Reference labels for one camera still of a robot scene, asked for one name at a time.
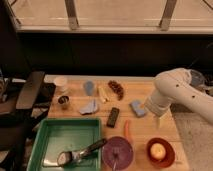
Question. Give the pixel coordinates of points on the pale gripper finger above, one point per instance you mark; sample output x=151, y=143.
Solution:
x=158, y=122

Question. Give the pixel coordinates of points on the yellow red apple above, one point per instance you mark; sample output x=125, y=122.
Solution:
x=158, y=151

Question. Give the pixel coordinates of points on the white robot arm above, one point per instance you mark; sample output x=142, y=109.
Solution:
x=180, y=85

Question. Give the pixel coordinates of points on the blue sponge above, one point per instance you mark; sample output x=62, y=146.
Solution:
x=137, y=108

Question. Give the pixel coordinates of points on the red bowl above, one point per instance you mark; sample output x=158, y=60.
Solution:
x=168, y=160

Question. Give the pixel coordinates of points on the orange carrot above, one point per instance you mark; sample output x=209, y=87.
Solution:
x=127, y=129

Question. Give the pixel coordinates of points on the black rectangular bar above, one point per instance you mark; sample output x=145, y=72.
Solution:
x=113, y=117

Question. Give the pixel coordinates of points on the bunch of dark grapes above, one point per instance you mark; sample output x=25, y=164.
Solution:
x=117, y=89

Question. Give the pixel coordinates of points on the fork on purple plate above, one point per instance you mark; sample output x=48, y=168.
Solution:
x=115, y=154

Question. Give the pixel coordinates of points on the purple plate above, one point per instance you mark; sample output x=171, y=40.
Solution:
x=125, y=152

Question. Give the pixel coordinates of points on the blue lidded container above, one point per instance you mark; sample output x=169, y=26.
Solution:
x=197, y=78

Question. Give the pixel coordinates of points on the yellow banana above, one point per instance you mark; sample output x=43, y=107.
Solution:
x=102, y=94

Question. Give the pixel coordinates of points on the blue crumpled cloth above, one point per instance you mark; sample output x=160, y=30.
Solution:
x=90, y=108

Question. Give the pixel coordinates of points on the blue plastic cup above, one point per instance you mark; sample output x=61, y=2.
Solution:
x=89, y=88

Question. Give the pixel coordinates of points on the small dark-filled cup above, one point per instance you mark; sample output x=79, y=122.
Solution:
x=63, y=101

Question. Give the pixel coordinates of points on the white paper cup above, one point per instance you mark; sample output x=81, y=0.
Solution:
x=61, y=83

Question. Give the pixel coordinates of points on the green plastic tray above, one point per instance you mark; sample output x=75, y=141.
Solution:
x=57, y=135

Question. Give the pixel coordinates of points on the black side stand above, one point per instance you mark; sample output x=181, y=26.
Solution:
x=23, y=105

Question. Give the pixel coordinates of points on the metal scoop with black handle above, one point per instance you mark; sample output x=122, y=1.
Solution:
x=66, y=157

